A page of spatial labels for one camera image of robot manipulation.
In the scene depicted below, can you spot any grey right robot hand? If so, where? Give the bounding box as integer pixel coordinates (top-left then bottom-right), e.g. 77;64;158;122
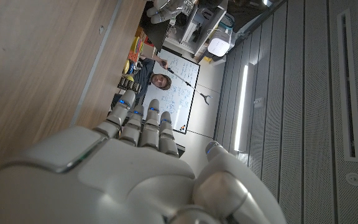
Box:
0;89;288;224

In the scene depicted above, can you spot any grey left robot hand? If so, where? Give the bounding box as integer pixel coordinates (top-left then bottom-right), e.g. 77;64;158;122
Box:
145;0;183;25

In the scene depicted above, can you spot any white shelf cabinet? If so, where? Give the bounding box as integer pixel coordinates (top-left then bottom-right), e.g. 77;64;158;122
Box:
163;0;229;58

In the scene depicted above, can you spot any colourful stacking rings toy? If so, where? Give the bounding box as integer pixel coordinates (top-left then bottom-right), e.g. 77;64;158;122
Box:
130;36;145;55

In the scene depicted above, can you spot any white translucent box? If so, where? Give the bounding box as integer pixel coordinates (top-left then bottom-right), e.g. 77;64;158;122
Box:
206;26;233;58

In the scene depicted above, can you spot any yellow black push button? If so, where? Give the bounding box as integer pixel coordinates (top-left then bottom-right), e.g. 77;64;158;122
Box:
122;58;132;75

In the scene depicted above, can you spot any seated person dark polo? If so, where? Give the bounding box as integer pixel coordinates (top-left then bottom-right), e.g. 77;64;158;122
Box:
131;55;173;106

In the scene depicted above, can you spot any black reacher grabber tool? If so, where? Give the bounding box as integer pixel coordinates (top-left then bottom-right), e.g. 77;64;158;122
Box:
162;60;213;106

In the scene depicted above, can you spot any black domino rack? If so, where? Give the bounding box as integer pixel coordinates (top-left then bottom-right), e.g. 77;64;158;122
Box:
117;76;142;94

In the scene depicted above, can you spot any long ceiling light strip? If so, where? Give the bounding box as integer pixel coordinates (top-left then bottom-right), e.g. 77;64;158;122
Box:
233;63;256;153

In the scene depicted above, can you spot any long ceiling vent slot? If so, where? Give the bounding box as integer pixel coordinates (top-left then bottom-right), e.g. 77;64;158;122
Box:
336;8;358;163

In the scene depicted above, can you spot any round ceiling sensor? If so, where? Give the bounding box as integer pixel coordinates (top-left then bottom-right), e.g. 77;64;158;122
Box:
345;172;358;187

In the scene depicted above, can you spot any whiteboard with black frame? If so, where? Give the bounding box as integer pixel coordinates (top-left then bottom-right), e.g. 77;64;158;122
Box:
141;46;201;135

